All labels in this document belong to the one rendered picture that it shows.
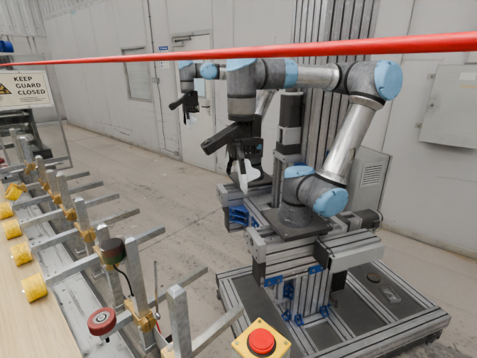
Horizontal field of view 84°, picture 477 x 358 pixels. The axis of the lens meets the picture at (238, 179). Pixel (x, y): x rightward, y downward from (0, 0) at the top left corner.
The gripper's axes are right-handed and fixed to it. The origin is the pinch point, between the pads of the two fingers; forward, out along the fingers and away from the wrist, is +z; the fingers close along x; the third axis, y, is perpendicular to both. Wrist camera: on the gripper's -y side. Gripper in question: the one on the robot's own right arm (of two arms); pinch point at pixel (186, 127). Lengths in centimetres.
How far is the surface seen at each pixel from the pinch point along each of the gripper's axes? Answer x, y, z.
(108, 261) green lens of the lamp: -83, -37, 18
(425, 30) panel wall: 33, 208, -59
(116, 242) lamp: -80, -34, 14
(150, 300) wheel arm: -73, -28, 46
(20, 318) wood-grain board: -71, -67, 42
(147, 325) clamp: -83, -30, 46
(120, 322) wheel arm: -79, -38, 46
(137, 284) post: -80, -31, 31
